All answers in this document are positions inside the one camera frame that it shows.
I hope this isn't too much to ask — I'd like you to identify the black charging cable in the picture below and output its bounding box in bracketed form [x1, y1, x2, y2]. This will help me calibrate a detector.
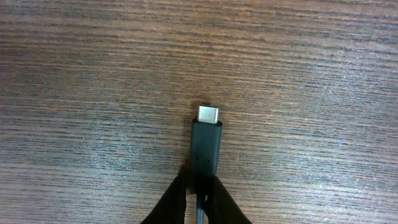
[190, 105, 223, 224]

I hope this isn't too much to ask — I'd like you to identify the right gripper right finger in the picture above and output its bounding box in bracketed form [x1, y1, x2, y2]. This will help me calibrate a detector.
[205, 176, 252, 224]

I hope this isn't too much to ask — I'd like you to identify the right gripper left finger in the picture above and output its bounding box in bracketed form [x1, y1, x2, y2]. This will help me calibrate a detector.
[141, 174, 187, 224]

